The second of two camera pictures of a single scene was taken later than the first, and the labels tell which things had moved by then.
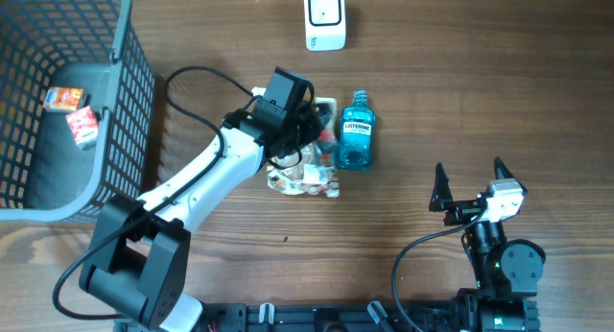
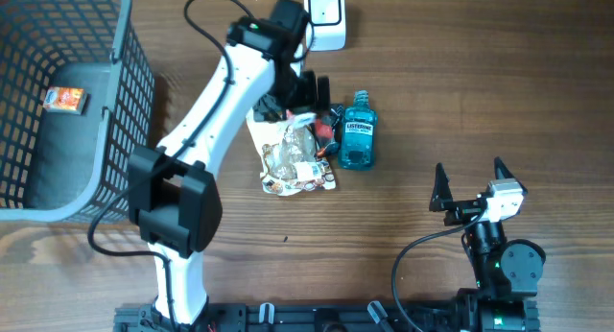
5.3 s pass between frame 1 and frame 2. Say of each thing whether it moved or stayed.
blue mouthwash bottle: stayed
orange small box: stayed
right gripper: stayed
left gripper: moved
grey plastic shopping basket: stayed
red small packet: moved
